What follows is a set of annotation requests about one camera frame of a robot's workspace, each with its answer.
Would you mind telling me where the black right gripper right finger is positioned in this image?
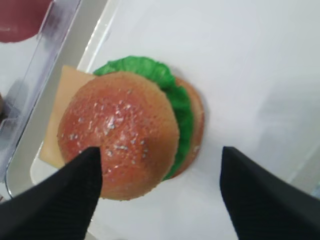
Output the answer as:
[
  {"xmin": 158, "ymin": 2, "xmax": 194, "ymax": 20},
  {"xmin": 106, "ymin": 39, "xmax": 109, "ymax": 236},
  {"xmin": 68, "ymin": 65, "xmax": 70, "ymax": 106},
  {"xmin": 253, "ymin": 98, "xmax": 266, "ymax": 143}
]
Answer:
[{"xmin": 219, "ymin": 146, "xmax": 320, "ymax": 240}]

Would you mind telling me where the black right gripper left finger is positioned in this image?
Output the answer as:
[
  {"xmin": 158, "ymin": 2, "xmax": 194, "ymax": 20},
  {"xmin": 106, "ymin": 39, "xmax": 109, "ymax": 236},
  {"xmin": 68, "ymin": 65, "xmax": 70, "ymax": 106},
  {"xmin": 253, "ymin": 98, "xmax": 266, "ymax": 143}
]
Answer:
[{"xmin": 0, "ymin": 147, "xmax": 102, "ymax": 240}]

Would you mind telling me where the brown top bun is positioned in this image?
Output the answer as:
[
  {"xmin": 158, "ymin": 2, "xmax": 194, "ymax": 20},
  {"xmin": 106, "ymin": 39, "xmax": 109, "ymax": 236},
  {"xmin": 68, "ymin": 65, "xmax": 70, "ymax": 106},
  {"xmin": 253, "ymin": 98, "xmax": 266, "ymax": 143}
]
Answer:
[{"xmin": 57, "ymin": 71, "xmax": 179, "ymax": 201}]

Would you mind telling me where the orange flat cheese slice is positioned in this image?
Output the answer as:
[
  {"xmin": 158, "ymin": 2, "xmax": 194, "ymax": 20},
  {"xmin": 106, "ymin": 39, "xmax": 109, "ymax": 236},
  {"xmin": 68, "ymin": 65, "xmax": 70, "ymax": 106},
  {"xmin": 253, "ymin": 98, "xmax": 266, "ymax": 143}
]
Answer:
[{"xmin": 38, "ymin": 65, "xmax": 95, "ymax": 169}]

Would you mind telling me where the green lettuce on tray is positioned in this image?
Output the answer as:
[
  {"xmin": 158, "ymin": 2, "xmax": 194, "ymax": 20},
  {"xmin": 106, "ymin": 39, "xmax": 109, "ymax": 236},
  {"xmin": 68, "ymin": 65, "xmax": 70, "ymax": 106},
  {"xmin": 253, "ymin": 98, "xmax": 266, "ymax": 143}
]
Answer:
[{"xmin": 93, "ymin": 55, "xmax": 194, "ymax": 180}]

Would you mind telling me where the red tomato slice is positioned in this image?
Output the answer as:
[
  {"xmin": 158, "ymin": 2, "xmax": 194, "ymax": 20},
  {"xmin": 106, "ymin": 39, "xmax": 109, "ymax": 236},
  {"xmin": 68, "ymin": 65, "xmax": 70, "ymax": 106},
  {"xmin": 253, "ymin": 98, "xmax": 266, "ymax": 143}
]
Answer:
[{"xmin": 0, "ymin": 0, "xmax": 52, "ymax": 43}]

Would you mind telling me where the bottom bun on tray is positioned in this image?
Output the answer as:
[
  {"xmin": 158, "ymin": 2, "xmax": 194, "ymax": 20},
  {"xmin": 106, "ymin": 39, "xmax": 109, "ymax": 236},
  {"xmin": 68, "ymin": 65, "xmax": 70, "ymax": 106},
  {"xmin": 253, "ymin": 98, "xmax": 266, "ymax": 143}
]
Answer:
[{"xmin": 171, "ymin": 77, "xmax": 205, "ymax": 179}]

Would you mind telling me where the long clear left rail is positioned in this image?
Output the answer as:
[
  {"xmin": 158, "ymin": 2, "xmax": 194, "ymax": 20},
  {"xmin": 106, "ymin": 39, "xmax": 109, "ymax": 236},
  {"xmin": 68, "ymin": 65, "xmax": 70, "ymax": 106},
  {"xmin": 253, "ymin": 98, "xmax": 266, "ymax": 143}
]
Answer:
[{"xmin": 0, "ymin": 0, "xmax": 80, "ymax": 169}]

